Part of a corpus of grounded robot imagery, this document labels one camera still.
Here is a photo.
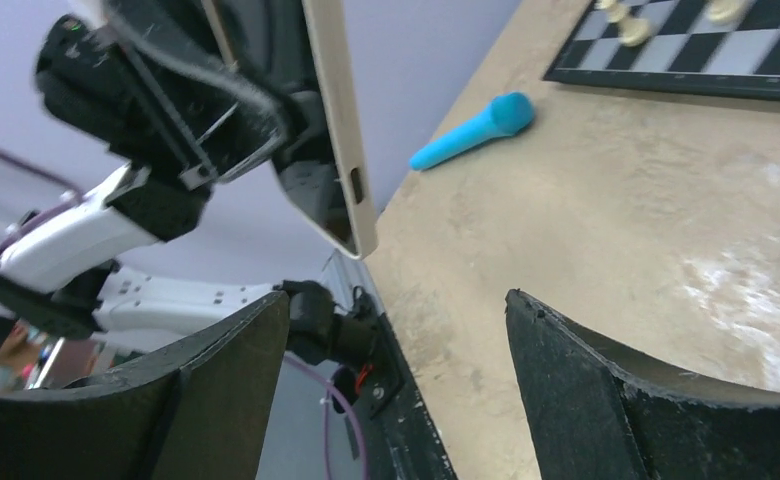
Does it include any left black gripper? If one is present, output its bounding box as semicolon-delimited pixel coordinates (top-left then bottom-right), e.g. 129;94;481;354
35;1;327;189

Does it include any white chess piece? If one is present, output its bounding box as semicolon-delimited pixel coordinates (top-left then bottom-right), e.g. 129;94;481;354
705;0;749;25
595;0;651;47

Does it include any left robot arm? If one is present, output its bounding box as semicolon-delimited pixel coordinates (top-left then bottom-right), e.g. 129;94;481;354
0;1;354;339

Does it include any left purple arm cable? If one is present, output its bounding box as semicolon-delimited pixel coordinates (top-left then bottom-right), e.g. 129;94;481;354
0;125;87;253

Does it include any black white chessboard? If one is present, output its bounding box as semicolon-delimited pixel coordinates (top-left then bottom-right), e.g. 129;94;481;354
543;0;780;101

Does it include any white chess piece front left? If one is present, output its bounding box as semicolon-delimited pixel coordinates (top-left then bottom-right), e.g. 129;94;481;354
595;0;651;47

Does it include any white chess piece front right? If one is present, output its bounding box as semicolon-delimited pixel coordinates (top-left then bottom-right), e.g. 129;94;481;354
705;0;749;25

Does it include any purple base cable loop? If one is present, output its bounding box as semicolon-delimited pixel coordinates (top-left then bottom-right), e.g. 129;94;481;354
283;354;371;480

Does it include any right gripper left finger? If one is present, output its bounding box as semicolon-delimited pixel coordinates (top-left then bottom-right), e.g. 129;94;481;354
0;293;289;479

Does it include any phone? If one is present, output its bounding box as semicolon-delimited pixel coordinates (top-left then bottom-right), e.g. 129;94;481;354
274;1;378;260

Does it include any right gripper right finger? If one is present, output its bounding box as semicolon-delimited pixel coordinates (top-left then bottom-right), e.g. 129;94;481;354
506;289;780;479

